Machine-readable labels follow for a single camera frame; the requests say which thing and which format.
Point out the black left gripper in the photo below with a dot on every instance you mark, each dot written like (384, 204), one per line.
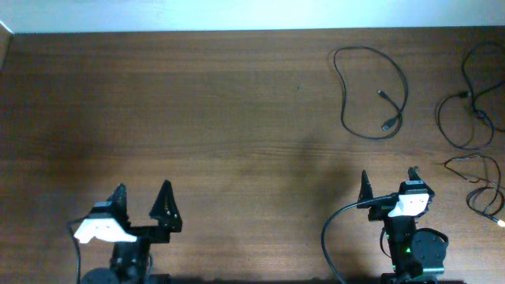
(165, 226)

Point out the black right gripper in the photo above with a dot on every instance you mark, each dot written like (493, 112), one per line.
(366, 191)

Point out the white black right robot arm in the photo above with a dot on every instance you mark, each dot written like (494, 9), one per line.
(417, 254)

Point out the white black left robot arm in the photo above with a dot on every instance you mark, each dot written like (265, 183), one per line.
(106, 275)

